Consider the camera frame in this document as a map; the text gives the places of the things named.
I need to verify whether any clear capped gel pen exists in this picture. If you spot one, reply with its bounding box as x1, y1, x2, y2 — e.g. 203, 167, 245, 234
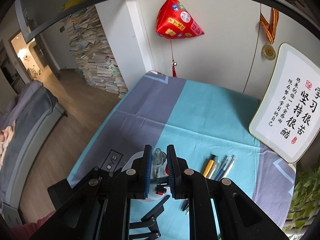
152, 148, 167, 179

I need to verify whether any frosted translucent plastic cup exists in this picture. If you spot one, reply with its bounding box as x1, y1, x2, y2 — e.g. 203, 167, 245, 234
121, 151, 173, 203

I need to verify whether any blue clear gel pen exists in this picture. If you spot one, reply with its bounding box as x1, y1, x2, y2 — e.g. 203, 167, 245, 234
215, 156, 231, 180

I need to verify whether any white clear gel pen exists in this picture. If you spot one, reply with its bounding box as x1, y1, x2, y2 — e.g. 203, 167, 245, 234
222, 155, 236, 178

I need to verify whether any red utility knife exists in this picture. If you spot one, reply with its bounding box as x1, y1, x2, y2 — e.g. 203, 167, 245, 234
155, 184, 167, 196

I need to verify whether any pink sleeved forearm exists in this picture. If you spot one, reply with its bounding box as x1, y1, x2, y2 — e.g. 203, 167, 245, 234
10, 211, 55, 239

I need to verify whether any yellow black pen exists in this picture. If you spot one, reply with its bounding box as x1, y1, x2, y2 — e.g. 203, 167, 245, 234
203, 154, 216, 178

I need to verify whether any teal and grey tablecloth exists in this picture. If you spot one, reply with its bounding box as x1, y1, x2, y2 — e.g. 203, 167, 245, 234
67, 73, 296, 227

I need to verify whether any grey bed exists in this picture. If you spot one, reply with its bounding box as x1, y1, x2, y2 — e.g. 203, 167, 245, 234
0, 80, 68, 210

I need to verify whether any framed calligraphy sign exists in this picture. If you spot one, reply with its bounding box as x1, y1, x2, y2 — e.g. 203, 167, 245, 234
249, 43, 319, 164

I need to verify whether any green potted plant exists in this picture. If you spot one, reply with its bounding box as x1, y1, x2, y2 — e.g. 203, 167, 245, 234
283, 163, 319, 239

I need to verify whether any tall stack of books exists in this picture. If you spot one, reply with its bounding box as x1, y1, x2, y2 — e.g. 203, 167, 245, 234
62, 6, 128, 98

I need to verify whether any red hanging fabric ornament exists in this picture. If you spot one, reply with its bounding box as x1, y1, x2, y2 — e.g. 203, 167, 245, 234
156, 0, 204, 40

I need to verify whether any striped ribbon medal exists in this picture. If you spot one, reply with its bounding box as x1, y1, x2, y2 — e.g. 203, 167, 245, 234
259, 8, 279, 61

